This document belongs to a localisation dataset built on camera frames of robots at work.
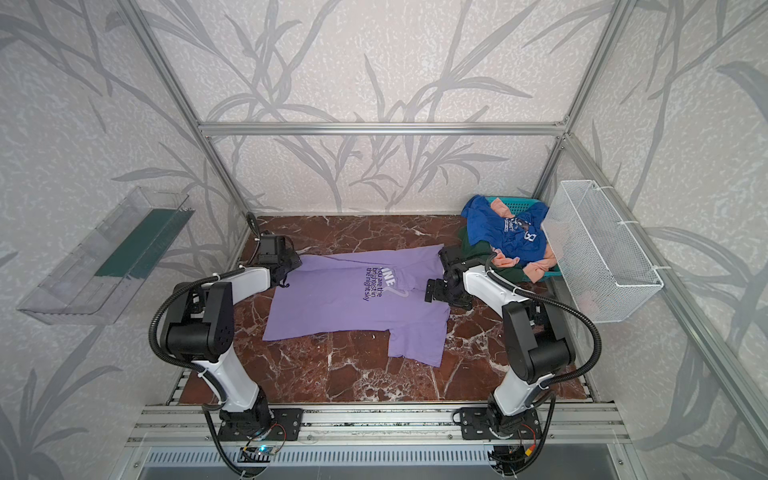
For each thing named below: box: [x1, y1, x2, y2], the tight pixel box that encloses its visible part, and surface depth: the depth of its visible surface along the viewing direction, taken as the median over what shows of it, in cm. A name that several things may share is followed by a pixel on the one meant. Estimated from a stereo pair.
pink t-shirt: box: [491, 198, 557, 283], surface depth 95 cm
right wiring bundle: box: [487, 430, 549, 480], surface depth 72 cm
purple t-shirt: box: [263, 244, 451, 368], surface depth 96 cm
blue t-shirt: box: [461, 195, 550, 267], surface depth 104 cm
